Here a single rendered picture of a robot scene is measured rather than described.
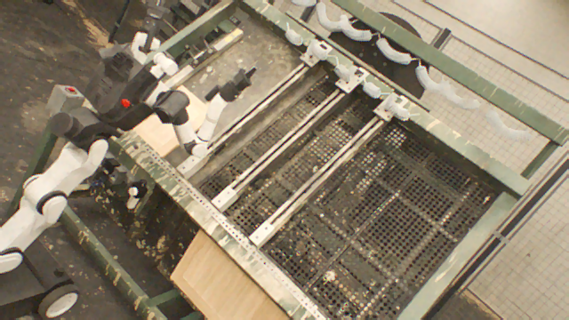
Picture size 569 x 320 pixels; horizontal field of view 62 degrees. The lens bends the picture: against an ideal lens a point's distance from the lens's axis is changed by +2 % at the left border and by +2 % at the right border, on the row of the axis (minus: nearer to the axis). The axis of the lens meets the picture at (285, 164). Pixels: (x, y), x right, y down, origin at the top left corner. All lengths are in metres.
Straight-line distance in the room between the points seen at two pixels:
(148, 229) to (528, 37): 5.50
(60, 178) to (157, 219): 0.78
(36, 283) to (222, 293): 0.95
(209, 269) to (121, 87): 1.17
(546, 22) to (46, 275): 6.23
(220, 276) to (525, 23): 5.50
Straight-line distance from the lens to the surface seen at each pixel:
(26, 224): 2.56
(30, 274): 2.78
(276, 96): 2.75
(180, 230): 2.89
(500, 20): 7.15
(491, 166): 2.64
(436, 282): 2.37
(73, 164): 2.42
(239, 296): 2.70
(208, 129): 2.37
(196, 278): 2.85
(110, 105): 2.22
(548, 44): 6.96
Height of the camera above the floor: 2.03
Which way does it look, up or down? 18 degrees down
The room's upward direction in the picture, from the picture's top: 33 degrees clockwise
